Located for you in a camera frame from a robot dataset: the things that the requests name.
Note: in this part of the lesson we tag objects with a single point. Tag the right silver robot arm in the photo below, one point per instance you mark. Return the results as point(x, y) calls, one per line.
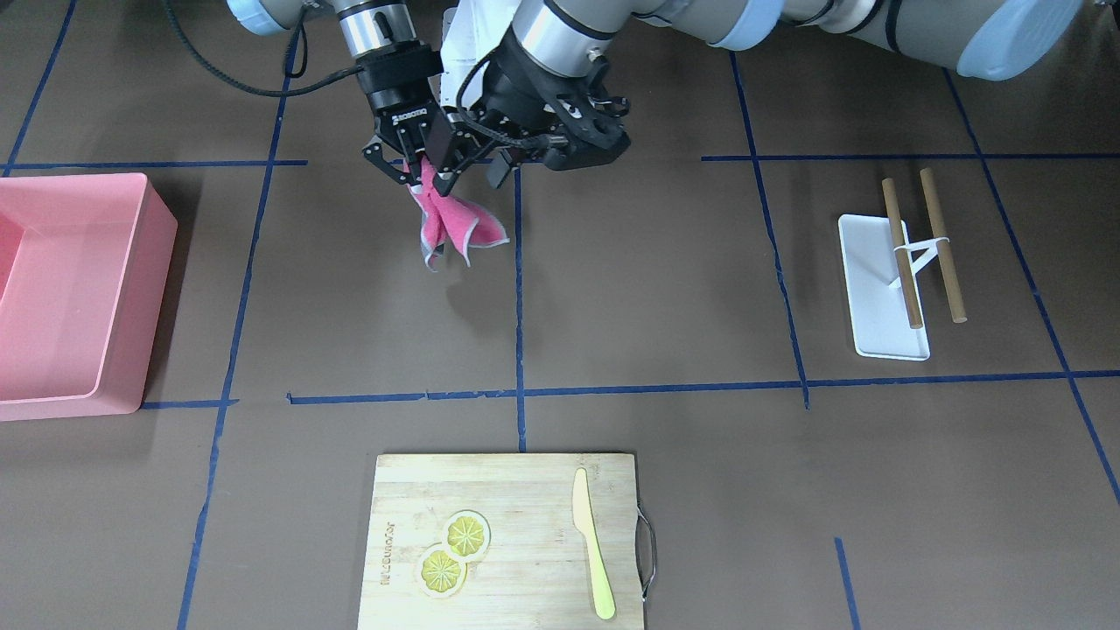
point(366, 25)

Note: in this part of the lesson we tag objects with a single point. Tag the pink plastic bin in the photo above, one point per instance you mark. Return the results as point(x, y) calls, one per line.
point(85, 258)

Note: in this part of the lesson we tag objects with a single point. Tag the wooden cutting board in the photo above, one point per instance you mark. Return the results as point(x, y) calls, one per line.
point(534, 574)

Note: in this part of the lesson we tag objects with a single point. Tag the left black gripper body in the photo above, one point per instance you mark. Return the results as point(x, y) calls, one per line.
point(508, 94)

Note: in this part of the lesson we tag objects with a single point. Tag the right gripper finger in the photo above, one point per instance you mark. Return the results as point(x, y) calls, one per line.
point(374, 154)
point(431, 137)

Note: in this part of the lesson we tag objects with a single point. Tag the lemon slice far from knife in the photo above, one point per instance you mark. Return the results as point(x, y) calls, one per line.
point(438, 574)

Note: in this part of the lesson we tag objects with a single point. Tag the white camera pole with base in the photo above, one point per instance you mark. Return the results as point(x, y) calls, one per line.
point(470, 31)

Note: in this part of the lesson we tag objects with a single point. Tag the wooden stick on tray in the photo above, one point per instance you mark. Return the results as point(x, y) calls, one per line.
point(902, 255)

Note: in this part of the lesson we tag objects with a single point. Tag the wooden stick beside tray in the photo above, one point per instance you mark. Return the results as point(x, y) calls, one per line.
point(946, 258)

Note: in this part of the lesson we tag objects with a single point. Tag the white rectangular tray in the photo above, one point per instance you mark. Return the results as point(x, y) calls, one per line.
point(880, 323)

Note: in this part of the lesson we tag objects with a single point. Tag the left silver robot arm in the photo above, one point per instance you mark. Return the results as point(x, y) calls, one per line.
point(569, 40)

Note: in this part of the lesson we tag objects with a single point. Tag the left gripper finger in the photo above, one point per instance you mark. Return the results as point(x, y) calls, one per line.
point(505, 161)
point(454, 148)

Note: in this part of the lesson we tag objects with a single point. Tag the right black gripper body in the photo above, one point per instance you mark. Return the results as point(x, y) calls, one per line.
point(398, 87)

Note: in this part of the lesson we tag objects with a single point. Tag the white rack loop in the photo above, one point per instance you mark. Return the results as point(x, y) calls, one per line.
point(919, 254)

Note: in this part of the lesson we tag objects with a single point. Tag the lemon slice near knife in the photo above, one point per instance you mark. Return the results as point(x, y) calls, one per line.
point(467, 536)

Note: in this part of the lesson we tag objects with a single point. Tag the yellow plastic knife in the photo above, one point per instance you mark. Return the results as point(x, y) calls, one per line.
point(581, 507)

